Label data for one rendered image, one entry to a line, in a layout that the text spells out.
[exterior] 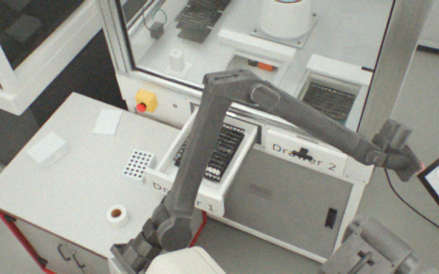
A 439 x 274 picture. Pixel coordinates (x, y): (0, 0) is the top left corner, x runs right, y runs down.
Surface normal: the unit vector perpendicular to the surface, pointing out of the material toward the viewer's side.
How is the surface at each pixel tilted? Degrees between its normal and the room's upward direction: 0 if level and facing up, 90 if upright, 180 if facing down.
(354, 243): 13
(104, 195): 0
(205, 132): 64
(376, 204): 1
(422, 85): 0
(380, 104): 90
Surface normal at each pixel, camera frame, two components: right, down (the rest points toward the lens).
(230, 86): 0.32, 0.40
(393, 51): -0.43, 0.72
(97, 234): -0.04, -0.62
